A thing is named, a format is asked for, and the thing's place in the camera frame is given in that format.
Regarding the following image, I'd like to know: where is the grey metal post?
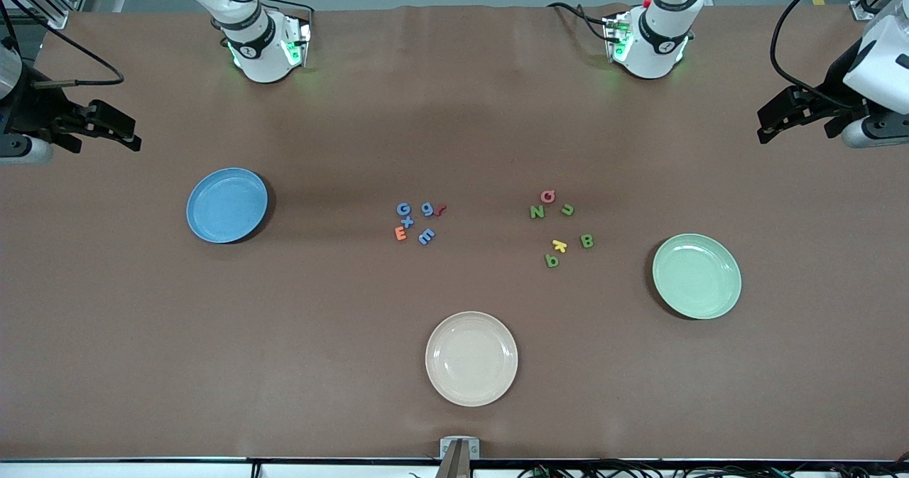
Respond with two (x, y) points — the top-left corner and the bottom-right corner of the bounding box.
(435, 441), (472, 478)

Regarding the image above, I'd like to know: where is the beige plate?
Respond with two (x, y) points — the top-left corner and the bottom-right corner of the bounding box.
(425, 311), (519, 408)

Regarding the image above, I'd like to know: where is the white table edge rail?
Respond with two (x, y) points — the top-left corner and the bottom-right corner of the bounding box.
(0, 458), (909, 478)

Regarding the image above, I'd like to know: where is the blue plate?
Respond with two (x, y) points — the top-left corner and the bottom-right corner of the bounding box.
(186, 168), (269, 244)

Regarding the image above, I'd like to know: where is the grey metal bracket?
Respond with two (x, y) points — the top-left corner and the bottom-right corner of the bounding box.
(440, 437), (481, 460)

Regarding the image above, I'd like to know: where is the green plate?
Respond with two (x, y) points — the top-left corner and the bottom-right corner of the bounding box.
(652, 233), (742, 320)

